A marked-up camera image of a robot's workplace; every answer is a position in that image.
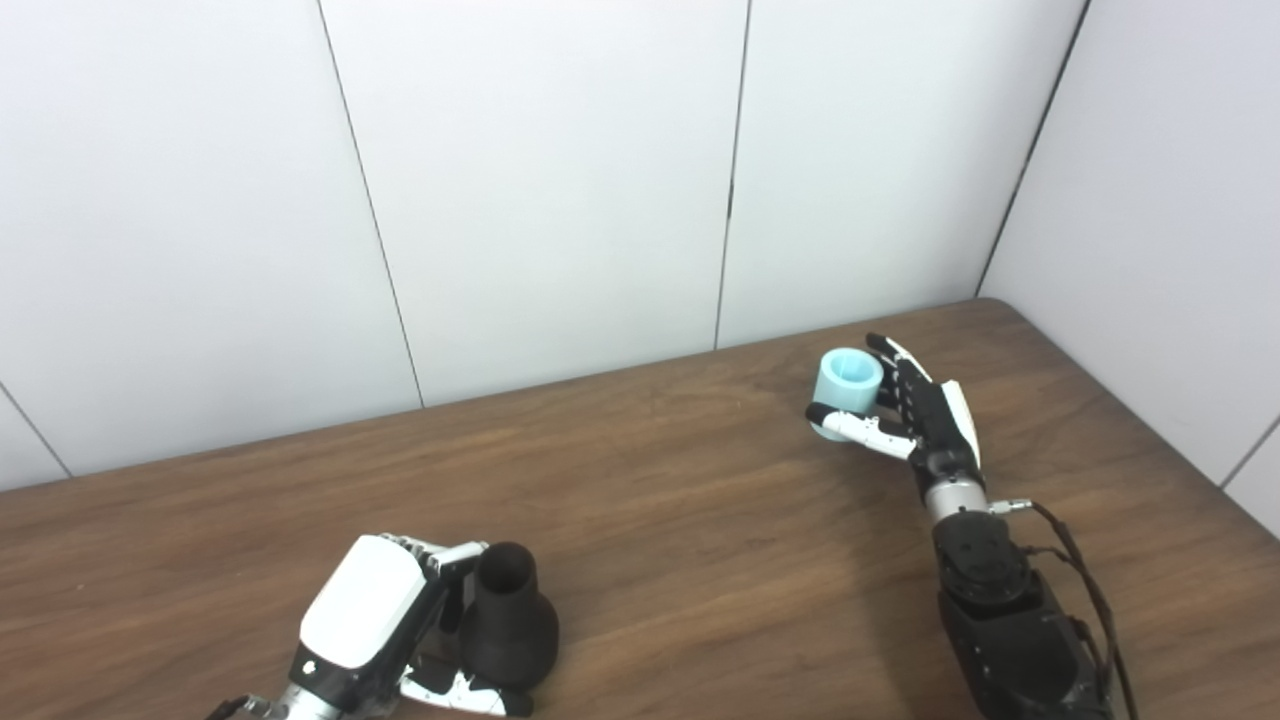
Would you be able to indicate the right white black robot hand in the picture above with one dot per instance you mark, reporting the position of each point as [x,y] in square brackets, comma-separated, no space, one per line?
[935,420]

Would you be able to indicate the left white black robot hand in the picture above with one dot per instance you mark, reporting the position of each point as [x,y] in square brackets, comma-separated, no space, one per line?
[360,610]

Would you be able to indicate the black funnel-shaped nozzle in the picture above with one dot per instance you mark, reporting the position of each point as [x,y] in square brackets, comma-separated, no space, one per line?
[508,620]

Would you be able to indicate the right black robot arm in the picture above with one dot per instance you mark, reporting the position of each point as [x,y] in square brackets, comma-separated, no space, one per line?
[305,702]

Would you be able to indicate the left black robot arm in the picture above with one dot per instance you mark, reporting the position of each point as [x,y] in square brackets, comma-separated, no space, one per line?
[1010,620]

